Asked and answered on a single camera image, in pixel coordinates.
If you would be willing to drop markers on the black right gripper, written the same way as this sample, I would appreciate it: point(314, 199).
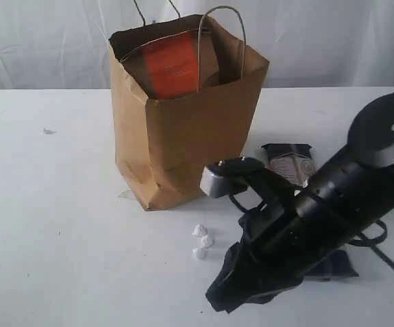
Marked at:
point(278, 249)

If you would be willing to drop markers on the brown pouch orange label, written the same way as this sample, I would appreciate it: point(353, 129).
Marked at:
point(175, 65)

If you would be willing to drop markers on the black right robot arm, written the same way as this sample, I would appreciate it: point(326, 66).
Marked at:
point(356, 184)

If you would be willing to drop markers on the brown paper shopping bag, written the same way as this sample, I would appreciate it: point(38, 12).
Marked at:
point(162, 145)

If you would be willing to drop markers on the black noodle packet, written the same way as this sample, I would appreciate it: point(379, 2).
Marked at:
point(294, 162)

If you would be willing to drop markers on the clear tape piece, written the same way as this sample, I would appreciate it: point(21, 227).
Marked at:
point(127, 194)

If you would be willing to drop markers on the small white table scrap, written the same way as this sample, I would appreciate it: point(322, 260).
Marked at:
point(48, 131)

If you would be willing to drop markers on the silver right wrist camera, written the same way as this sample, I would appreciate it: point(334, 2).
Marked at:
point(228, 177)

